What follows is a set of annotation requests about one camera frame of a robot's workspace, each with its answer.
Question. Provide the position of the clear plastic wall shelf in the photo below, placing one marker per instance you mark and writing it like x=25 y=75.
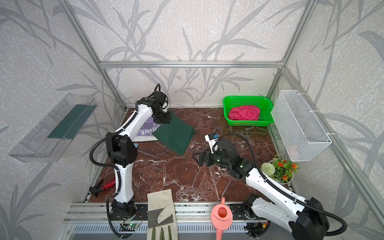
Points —
x=49 y=139

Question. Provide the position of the potted artificial flowers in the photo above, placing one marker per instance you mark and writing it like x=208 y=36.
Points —
x=280 y=170

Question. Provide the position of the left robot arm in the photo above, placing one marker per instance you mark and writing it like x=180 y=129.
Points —
x=111 y=146

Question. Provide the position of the pink crumpled t-shirt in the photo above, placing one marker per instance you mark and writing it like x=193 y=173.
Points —
x=245 y=113

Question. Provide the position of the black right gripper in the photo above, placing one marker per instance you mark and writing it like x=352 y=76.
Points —
x=207 y=157

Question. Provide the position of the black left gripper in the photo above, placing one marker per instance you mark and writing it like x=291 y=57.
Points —
x=163 y=117

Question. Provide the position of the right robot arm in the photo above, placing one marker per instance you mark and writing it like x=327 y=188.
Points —
x=304 y=219

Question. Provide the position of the dark green t-shirt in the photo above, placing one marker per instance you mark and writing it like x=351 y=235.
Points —
x=176 y=135

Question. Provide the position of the pink watering can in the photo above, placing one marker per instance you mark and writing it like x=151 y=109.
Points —
x=221 y=218

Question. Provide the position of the red spray bottle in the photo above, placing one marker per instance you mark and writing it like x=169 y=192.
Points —
x=100 y=187

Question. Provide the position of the beige gardening glove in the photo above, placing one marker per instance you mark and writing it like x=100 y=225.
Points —
x=162 y=223

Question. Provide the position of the green plastic basket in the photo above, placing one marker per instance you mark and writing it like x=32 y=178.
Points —
x=263 y=103

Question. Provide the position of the white folded t-shirt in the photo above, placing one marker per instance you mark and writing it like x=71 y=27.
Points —
x=144 y=138

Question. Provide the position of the white wire mesh basket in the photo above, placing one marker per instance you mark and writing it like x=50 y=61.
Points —
x=303 y=135

